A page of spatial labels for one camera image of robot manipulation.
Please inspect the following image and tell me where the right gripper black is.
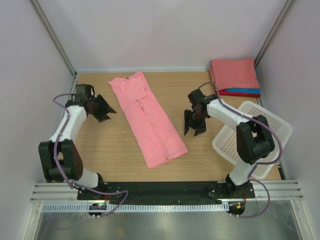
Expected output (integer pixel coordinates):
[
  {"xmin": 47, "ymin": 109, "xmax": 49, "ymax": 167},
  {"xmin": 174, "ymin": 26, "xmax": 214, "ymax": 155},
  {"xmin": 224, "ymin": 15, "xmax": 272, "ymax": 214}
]
[{"xmin": 184, "ymin": 110, "xmax": 207, "ymax": 137}]

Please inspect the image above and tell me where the pink t-shirt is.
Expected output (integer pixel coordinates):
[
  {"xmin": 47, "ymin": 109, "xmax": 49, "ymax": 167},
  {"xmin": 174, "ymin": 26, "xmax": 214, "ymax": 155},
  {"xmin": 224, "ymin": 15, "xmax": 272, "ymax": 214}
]
[{"xmin": 108, "ymin": 72, "xmax": 188, "ymax": 169}]

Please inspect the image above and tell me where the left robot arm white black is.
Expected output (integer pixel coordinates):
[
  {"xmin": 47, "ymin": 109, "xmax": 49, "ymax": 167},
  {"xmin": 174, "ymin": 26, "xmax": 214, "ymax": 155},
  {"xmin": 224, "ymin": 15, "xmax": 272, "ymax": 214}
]
[{"xmin": 38, "ymin": 84, "xmax": 116, "ymax": 200}]

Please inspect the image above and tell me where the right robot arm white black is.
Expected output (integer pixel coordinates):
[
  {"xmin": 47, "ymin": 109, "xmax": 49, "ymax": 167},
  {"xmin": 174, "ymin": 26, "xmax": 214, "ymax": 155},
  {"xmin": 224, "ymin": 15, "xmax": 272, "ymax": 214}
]
[{"xmin": 184, "ymin": 88, "xmax": 275, "ymax": 198}]

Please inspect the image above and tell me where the white plastic basket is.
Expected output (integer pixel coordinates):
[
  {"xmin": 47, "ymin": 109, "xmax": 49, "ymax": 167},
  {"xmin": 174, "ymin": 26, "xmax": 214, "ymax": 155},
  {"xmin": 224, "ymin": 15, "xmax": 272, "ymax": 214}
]
[{"xmin": 212, "ymin": 101, "xmax": 293, "ymax": 180}]

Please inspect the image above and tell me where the folded red t-shirt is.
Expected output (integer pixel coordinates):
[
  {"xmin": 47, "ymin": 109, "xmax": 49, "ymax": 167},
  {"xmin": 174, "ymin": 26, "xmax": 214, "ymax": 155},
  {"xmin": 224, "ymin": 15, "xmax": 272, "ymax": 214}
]
[{"xmin": 214, "ymin": 82, "xmax": 260, "ymax": 98}]

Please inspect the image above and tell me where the folded blue t-shirt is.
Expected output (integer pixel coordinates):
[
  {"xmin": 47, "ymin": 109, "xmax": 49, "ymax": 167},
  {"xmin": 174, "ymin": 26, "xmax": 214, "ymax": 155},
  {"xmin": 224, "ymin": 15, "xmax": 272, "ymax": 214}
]
[{"xmin": 225, "ymin": 88, "xmax": 261, "ymax": 95}]

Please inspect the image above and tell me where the folded salmon t-shirt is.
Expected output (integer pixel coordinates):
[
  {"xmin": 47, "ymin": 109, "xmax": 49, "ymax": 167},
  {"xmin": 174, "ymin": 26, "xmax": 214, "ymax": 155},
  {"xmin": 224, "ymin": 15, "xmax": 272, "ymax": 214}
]
[{"xmin": 209, "ymin": 57, "xmax": 260, "ymax": 90}]

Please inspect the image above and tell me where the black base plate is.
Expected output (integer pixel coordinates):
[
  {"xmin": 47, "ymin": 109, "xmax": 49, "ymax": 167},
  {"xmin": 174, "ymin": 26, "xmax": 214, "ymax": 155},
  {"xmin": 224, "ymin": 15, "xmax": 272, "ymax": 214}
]
[{"xmin": 76, "ymin": 180, "xmax": 256, "ymax": 201}]

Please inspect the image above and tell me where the white slotted cable duct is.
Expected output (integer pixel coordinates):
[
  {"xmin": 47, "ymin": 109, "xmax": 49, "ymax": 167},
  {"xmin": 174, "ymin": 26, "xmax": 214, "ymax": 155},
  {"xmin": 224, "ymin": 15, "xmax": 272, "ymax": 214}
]
[{"xmin": 42, "ymin": 202, "xmax": 229, "ymax": 213}]

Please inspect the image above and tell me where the aluminium front rail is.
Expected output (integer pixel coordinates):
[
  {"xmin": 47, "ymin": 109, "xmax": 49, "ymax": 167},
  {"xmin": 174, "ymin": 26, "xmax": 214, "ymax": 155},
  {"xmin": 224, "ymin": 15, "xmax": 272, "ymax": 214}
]
[{"xmin": 30, "ymin": 180, "xmax": 303, "ymax": 205}]

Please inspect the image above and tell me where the left aluminium corner post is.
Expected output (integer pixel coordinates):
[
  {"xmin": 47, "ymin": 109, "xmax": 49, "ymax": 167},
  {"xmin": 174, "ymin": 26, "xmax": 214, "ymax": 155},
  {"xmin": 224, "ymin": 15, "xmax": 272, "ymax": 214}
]
[{"xmin": 29, "ymin": 0, "xmax": 77, "ymax": 78}]

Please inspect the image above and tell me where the aluminium corner post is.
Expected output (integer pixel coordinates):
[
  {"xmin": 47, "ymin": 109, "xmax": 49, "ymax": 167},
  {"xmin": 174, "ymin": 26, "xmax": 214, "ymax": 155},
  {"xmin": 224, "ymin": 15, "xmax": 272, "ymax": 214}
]
[
  {"xmin": 29, "ymin": 0, "xmax": 77, "ymax": 78},
  {"xmin": 254, "ymin": 0, "xmax": 296, "ymax": 69}
]

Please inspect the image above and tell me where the right aluminium corner post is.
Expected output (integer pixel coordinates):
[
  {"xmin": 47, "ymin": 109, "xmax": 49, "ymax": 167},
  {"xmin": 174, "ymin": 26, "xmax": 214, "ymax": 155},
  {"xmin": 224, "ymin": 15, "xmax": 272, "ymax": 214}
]
[{"xmin": 254, "ymin": 0, "xmax": 296, "ymax": 69}]

